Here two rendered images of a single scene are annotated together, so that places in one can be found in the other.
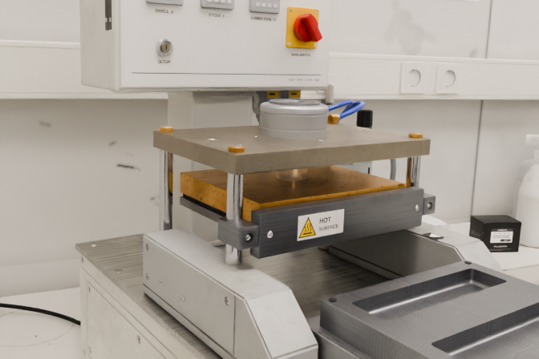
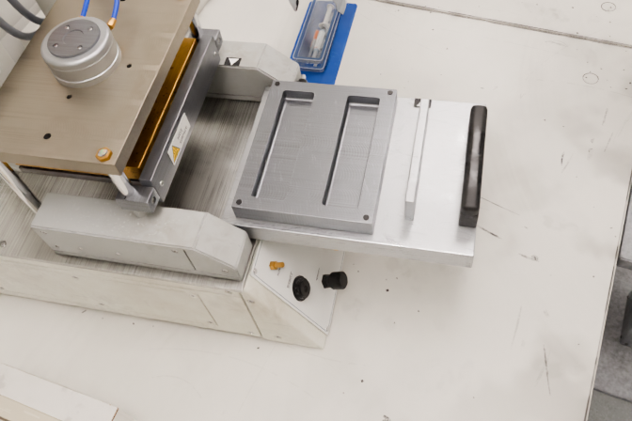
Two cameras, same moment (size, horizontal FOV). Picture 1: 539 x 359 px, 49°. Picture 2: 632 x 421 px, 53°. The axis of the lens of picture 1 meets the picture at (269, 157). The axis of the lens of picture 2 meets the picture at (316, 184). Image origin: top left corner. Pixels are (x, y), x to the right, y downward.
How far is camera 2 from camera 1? 0.41 m
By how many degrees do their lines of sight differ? 52
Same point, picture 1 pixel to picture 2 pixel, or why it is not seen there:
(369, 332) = (280, 214)
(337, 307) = (247, 208)
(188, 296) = (123, 252)
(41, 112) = not seen: outside the picture
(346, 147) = (161, 68)
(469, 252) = (266, 63)
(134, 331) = (65, 274)
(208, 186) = not seen: hidden behind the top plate
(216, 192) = not seen: hidden behind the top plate
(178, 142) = (17, 156)
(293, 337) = (233, 242)
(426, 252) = (232, 75)
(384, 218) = (203, 85)
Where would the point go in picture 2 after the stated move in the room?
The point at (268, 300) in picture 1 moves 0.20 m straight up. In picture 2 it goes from (204, 234) to (144, 120)
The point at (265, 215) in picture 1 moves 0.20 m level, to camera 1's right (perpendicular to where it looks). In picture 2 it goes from (153, 177) to (290, 76)
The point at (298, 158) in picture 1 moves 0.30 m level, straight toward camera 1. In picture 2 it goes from (143, 115) to (319, 308)
